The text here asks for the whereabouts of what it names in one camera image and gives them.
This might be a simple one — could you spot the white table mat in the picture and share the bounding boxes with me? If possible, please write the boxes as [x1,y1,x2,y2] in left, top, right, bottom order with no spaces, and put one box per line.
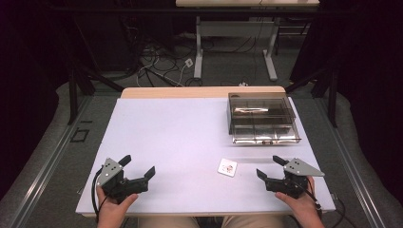
[75,97,336,217]

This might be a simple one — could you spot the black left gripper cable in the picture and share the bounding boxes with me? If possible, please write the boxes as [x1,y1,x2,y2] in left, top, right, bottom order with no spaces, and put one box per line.
[90,166,106,224]

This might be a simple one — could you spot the white metal-legged desk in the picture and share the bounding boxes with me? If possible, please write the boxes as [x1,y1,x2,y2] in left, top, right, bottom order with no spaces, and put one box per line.
[175,0,321,82]

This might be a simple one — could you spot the clear brown storage case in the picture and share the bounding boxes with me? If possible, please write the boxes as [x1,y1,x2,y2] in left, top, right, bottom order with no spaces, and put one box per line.
[226,92,297,136]

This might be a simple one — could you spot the person's right hand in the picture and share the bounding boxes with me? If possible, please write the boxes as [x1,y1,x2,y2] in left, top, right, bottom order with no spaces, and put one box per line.
[275,176,323,221]

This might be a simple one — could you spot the small white square packet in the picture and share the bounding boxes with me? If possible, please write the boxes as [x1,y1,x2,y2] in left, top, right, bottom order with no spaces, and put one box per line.
[217,158,239,178]

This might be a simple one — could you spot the dark curtain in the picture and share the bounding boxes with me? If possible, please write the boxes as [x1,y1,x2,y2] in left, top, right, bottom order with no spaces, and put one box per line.
[0,0,77,200]
[289,0,403,205]

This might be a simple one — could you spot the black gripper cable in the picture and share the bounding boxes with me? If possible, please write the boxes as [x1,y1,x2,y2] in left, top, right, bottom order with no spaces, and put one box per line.
[90,166,106,224]
[302,179,325,220]

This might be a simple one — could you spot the black metal stand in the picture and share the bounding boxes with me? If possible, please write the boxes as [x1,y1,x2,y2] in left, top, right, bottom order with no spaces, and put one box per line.
[65,12,125,126]
[284,61,339,128]

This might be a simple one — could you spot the clear compartment drawer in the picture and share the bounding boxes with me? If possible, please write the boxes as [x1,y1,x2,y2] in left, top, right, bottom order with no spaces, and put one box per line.
[230,107,302,146]

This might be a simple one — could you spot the person's legs in beige pants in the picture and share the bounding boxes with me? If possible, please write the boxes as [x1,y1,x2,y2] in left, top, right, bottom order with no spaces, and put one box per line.
[138,215,288,228]

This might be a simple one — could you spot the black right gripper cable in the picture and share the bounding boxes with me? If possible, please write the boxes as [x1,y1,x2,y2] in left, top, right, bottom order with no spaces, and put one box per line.
[302,179,325,220]

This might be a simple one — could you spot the person's left hand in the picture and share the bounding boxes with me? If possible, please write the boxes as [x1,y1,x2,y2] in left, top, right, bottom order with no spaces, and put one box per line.
[96,185,140,221]

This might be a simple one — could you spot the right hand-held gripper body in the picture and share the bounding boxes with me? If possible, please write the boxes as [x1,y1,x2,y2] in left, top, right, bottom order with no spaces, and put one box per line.
[265,157,326,200]

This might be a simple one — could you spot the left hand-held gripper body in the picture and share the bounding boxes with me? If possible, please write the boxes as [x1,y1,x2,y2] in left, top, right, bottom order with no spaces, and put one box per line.
[96,157,149,204]

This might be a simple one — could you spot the tangle of floor cables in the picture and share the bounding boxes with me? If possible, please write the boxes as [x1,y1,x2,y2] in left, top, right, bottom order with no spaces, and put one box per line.
[122,17,203,88]

